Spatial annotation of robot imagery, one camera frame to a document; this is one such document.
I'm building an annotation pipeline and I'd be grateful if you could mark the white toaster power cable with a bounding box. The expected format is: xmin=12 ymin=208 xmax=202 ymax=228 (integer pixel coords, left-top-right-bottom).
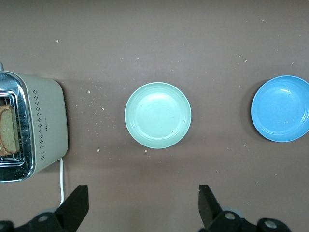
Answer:
xmin=58 ymin=157 xmax=65 ymax=208

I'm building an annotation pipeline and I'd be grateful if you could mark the brown bread slice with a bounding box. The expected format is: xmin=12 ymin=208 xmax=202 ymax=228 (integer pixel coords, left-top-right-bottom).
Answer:
xmin=0 ymin=104 xmax=19 ymax=156

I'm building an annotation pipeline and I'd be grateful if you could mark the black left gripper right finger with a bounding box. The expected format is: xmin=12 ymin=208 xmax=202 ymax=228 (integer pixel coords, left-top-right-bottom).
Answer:
xmin=198 ymin=185 xmax=290 ymax=232

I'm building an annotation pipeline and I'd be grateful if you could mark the blue plate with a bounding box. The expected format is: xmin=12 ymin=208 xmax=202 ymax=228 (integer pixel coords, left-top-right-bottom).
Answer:
xmin=251 ymin=75 xmax=309 ymax=143

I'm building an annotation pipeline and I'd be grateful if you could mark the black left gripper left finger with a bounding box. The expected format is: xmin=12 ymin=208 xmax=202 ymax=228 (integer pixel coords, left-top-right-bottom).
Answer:
xmin=0 ymin=185 xmax=89 ymax=232

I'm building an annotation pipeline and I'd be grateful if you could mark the light green plate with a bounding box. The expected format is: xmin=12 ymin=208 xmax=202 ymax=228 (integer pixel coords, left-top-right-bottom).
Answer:
xmin=124 ymin=82 xmax=192 ymax=149

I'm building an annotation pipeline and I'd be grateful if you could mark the beige chrome toaster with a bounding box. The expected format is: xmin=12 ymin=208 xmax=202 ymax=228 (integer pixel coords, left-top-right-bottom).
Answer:
xmin=0 ymin=61 xmax=69 ymax=183

